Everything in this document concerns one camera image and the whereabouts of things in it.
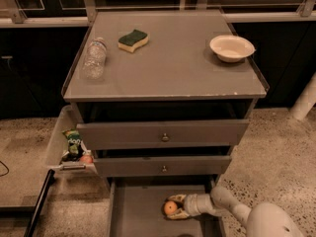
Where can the grey drawer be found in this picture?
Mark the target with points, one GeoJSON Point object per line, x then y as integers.
{"type": "Point", "coordinates": [162, 166]}
{"type": "Point", "coordinates": [162, 134]}
{"type": "Point", "coordinates": [137, 208]}

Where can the white post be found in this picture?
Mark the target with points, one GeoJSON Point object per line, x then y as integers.
{"type": "Point", "coordinates": [305, 101]}

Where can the white paper bowl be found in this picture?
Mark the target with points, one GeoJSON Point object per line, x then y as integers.
{"type": "Point", "coordinates": [231, 48]}

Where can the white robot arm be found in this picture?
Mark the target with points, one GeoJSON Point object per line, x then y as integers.
{"type": "Point", "coordinates": [263, 220]}

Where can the grey top drawer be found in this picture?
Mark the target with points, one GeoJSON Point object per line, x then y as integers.
{"type": "Point", "coordinates": [162, 134]}

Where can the clear plastic water bottle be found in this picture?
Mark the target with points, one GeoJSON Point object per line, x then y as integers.
{"type": "Point", "coordinates": [95, 59]}

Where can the grey drawer cabinet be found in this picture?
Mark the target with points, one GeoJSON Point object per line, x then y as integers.
{"type": "Point", "coordinates": [174, 77]}

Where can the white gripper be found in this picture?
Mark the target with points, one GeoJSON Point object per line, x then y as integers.
{"type": "Point", "coordinates": [192, 204]}

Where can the orange fruit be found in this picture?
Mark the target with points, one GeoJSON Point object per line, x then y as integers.
{"type": "Point", "coordinates": [170, 207]}

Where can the green yellow sponge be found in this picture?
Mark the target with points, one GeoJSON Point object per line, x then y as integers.
{"type": "Point", "coordinates": [132, 41]}

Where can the grey middle drawer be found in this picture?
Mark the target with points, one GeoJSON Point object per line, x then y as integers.
{"type": "Point", "coordinates": [162, 166]}

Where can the metal railing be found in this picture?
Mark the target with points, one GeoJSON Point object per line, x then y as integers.
{"type": "Point", "coordinates": [41, 13]}

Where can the small red fruit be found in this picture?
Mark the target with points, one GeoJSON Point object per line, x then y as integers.
{"type": "Point", "coordinates": [87, 159]}

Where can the black bar on floor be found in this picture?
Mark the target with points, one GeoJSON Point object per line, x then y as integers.
{"type": "Point", "coordinates": [48, 181]}

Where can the green snack bag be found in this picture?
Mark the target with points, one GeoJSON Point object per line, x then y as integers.
{"type": "Point", "coordinates": [74, 141]}

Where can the grey bottom drawer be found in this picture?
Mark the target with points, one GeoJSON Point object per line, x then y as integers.
{"type": "Point", "coordinates": [137, 208]}

